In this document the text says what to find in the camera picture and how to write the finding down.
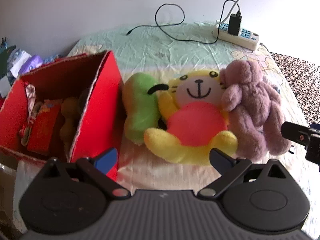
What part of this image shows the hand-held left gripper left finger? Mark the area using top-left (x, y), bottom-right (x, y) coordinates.
top-left (45, 148), bottom-right (131, 200)

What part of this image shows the blue patterned cloth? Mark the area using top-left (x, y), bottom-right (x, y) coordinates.
top-left (44, 54), bottom-right (65, 63)

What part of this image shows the red cardboard box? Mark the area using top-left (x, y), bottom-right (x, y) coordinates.
top-left (0, 50), bottom-right (123, 183)

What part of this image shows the black charger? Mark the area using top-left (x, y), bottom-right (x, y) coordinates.
top-left (227, 10), bottom-right (243, 36)

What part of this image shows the black cable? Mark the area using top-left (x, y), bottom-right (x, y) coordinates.
top-left (126, 0), bottom-right (242, 45)

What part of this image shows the white power strip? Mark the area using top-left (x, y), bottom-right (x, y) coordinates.
top-left (212, 21), bottom-right (260, 50)

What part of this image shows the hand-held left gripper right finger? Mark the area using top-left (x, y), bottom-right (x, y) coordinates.
top-left (198, 148), bottom-right (287, 202)

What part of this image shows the brown gourd toy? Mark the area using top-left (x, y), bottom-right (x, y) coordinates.
top-left (60, 97), bottom-right (80, 153)

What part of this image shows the white plastic bag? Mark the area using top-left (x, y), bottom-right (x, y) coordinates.
top-left (6, 49), bottom-right (32, 78)

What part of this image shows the purple plush bear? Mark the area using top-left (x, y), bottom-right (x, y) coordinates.
top-left (219, 59), bottom-right (292, 162)

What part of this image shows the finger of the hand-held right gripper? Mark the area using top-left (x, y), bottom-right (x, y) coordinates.
top-left (280, 121), bottom-right (311, 146)

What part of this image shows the green plush toy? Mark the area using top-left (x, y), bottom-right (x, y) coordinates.
top-left (122, 72), bottom-right (162, 145)

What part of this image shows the yellow tiger plush toy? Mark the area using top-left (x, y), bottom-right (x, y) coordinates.
top-left (144, 70), bottom-right (238, 167)

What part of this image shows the dark green cloth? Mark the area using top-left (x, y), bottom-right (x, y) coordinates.
top-left (0, 44), bottom-right (16, 78)

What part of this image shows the dark patterned blanket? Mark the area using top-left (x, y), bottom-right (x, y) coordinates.
top-left (271, 52), bottom-right (320, 130)

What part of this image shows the pink silver ribbon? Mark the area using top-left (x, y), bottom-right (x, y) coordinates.
top-left (17, 84), bottom-right (38, 145)

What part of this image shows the red packet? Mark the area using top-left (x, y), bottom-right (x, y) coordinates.
top-left (27, 100), bottom-right (63, 155)

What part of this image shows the purple tissue pack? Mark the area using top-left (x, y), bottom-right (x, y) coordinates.
top-left (19, 54), bottom-right (44, 77)

